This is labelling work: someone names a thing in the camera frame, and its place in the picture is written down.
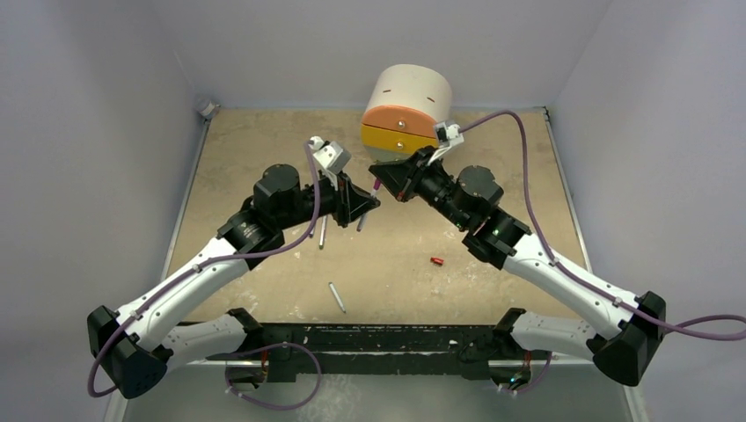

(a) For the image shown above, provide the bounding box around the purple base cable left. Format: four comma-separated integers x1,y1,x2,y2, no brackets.
224,341,323,411

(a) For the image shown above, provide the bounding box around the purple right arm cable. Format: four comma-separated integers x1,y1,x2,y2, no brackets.
460,110,746,343

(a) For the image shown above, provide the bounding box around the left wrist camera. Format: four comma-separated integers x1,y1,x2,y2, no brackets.
308,136,351,190

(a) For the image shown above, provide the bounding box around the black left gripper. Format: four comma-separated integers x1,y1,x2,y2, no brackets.
276,167,378,230

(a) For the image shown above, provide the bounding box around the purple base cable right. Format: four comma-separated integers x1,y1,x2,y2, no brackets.
495,348,556,397

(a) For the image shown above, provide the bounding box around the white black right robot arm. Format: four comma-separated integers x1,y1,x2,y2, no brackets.
369,147,667,387

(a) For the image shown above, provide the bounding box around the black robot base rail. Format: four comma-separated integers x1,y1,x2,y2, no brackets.
227,309,548,382

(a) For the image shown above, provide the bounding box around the grey marker pen red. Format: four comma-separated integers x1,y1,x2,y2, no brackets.
356,213,369,232

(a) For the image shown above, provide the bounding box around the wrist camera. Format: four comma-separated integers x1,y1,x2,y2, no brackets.
308,136,351,190
428,120,464,164

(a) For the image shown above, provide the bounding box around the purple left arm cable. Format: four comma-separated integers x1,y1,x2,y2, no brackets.
87,142,324,399

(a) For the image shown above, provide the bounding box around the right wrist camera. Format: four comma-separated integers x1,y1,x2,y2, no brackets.
428,120,464,164

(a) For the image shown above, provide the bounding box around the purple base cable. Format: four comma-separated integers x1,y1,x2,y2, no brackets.
495,348,556,397
224,341,323,411

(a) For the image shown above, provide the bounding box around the grey corner bracket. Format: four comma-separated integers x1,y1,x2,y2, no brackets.
194,96,220,120

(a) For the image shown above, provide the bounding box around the grey marker pen blue tip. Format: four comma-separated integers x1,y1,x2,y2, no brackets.
318,215,328,250

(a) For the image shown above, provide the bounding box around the round cream drawer cabinet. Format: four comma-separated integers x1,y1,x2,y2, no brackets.
360,64,452,161

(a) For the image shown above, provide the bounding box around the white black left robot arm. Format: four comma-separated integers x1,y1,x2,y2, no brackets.
86,164,380,399

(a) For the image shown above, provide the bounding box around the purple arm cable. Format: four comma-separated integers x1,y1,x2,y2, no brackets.
87,142,324,399
460,110,746,343

